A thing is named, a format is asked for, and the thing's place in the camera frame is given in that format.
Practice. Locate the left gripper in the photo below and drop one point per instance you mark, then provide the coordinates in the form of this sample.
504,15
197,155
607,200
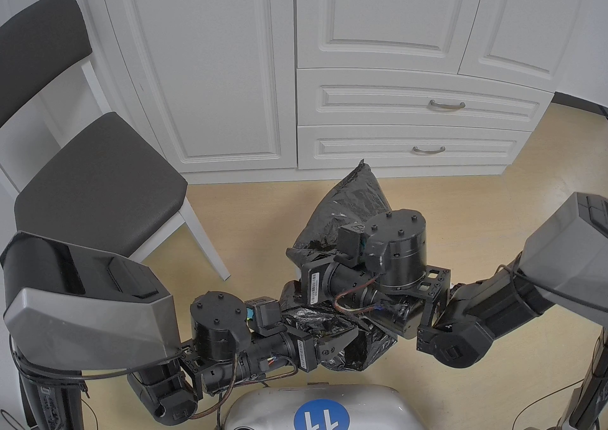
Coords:
306,352

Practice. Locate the black plastic bag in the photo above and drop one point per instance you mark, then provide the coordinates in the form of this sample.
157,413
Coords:
351,200

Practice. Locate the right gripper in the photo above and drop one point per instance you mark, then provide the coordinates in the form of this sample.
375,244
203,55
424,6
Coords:
342,283

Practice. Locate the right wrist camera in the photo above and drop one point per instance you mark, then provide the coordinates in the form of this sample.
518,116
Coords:
350,242

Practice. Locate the white wardrobe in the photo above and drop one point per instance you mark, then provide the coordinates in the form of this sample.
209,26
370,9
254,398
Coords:
213,62

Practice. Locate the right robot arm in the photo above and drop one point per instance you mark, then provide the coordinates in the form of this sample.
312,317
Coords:
560,257

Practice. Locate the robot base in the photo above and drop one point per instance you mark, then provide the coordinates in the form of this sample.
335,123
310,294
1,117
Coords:
380,409

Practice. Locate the white chair grey cushions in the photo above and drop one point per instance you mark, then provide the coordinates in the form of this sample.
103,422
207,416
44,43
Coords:
104,181

